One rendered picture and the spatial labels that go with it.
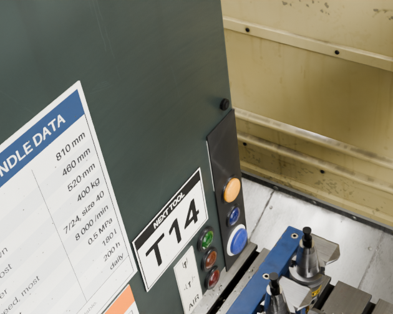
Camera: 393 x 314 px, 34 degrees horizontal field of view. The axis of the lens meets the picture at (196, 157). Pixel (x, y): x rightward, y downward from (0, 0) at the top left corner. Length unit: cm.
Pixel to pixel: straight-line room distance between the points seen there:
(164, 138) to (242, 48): 105
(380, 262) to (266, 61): 58
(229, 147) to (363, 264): 111
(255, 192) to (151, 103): 134
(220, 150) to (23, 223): 24
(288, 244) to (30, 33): 88
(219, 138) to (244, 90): 104
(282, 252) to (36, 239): 79
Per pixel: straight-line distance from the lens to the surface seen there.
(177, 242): 59
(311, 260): 112
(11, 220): 41
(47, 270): 46
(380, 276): 168
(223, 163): 61
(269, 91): 158
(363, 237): 171
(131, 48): 45
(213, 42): 53
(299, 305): 112
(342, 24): 136
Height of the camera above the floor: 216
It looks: 43 degrees down
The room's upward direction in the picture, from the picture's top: 9 degrees counter-clockwise
